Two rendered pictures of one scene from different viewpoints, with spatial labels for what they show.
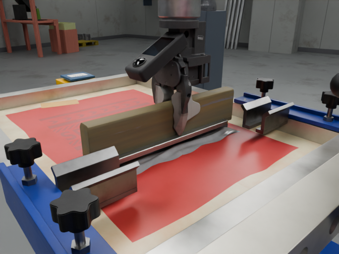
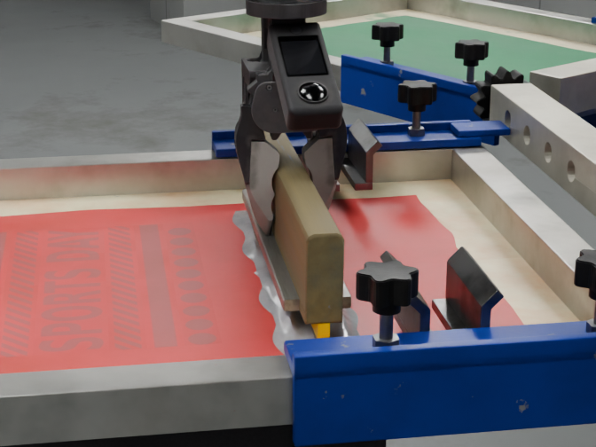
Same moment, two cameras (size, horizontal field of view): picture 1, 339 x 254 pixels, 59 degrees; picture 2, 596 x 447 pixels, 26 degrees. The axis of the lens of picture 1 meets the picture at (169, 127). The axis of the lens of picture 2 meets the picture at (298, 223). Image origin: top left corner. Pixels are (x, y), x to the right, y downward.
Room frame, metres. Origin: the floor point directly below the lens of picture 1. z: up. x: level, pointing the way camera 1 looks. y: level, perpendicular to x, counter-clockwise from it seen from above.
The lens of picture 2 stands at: (-0.03, 0.94, 1.39)
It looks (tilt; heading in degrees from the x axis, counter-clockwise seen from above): 19 degrees down; 301
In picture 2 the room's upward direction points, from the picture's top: straight up
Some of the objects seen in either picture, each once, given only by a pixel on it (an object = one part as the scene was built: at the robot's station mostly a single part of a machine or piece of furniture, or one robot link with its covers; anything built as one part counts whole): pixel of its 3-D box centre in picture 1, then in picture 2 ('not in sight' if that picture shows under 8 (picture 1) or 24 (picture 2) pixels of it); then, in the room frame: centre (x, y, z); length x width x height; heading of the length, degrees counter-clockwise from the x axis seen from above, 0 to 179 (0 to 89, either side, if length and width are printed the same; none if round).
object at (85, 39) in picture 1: (76, 40); not in sight; (9.70, 2.88, 0.16); 1.12 x 0.78 x 0.32; 144
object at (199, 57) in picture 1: (181, 54); (286, 64); (0.57, -0.02, 1.14); 0.09 x 0.08 x 0.12; 130
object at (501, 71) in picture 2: not in sight; (505, 101); (0.55, -0.48, 1.02); 0.07 x 0.06 x 0.07; 40
